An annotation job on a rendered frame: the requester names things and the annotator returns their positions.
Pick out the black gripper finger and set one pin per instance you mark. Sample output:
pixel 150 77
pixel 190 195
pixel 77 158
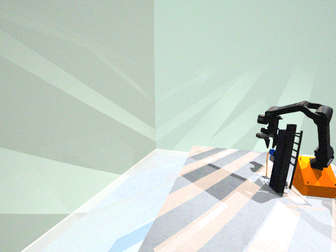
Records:
pixel 274 142
pixel 267 142

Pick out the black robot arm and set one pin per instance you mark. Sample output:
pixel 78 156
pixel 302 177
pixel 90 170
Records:
pixel 321 117

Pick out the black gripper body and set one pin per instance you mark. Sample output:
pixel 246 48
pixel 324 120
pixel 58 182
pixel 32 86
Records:
pixel 272 132

